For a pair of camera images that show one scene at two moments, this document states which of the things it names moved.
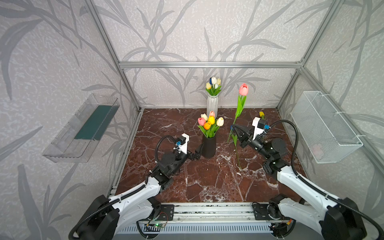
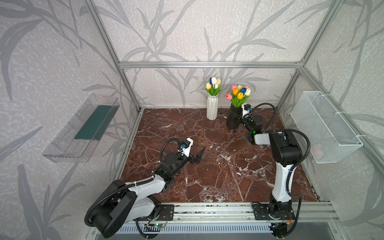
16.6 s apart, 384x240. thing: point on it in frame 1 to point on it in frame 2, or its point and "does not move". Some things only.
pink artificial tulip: (243, 90) to (228, 96)
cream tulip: (220, 122) to (248, 92)
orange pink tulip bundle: (208, 125) to (237, 97)
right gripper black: (246, 137) to (240, 117)
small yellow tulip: (261, 114) to (240, 95)
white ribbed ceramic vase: (212, 105) does not move
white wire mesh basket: (327, 136) does not move
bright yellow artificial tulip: (213, 92) does not move
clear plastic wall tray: (76, 141) does not move
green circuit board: (159, 225) does not move
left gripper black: (190, 154) does not move
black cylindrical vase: (208, 148) to (233, 116)
